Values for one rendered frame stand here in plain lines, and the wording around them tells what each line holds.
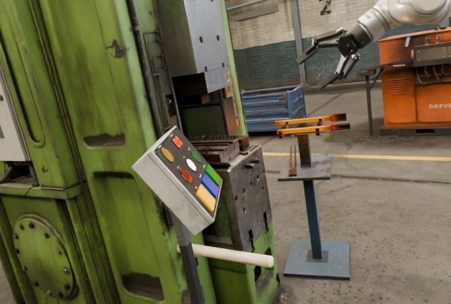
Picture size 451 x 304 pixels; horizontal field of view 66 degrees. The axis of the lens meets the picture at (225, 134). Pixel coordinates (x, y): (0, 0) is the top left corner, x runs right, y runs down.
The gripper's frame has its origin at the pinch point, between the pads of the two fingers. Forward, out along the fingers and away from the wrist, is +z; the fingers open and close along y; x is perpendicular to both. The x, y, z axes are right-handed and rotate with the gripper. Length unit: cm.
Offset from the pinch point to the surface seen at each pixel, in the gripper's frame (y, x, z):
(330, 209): -184, -75, 58
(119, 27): 45, -36, 45
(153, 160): 26, 21, 48
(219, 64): -1, -52, 31
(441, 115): -325, -198, -87
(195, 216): 8, 31, 50
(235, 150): -34, -33, 53
